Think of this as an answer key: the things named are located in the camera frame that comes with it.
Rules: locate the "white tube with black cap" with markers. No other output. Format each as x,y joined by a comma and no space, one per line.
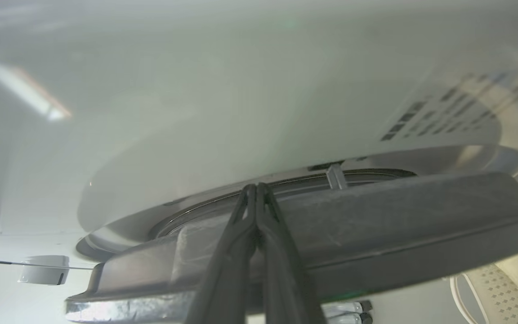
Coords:
344,308

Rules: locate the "white front-load washing machine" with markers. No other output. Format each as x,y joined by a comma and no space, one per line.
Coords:
223,99

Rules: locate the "small white wall box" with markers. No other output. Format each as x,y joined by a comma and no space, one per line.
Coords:
43,270

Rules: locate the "cream perforated laundry basket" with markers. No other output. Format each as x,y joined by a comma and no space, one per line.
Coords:
502,299

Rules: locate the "instruction text sticker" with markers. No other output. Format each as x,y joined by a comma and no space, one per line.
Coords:
457,108

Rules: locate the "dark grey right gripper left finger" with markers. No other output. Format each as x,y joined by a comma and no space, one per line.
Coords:
227,279

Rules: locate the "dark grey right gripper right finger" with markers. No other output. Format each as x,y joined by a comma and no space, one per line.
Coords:
286,288

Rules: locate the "dark round washing machine door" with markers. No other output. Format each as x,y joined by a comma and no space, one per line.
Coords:
398,225

